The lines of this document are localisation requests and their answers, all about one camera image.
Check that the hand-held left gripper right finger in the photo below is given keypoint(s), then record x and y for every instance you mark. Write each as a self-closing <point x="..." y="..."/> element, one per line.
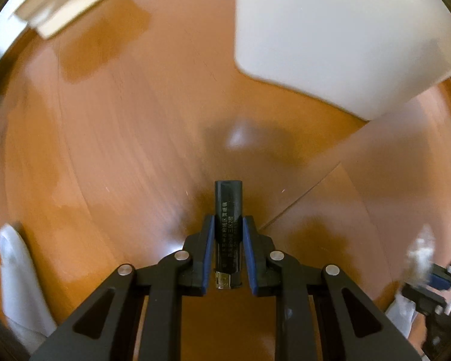
<point x="249" y="259"/>

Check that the clear plastic item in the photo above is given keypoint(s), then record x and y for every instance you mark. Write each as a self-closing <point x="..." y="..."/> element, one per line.
<point x="421" y="255"/>

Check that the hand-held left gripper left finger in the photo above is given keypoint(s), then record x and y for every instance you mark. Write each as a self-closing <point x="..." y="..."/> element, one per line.
<point x="209" y="255"/>

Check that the white sock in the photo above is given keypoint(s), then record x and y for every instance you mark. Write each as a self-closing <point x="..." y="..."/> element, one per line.
<point x="400" y="314"/>
<point x="20" y="289"/>

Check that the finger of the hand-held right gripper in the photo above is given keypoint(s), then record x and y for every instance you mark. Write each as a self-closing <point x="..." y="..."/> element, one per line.
<point x="423" y="297"/>
<point x="441" y="281"/>

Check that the black printed lighter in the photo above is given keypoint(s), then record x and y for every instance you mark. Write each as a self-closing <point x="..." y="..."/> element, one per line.
<point x="228" y="210"/>

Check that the white square plastic bin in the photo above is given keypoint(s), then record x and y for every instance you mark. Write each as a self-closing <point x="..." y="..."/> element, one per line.
<point x="342" y="37"/>

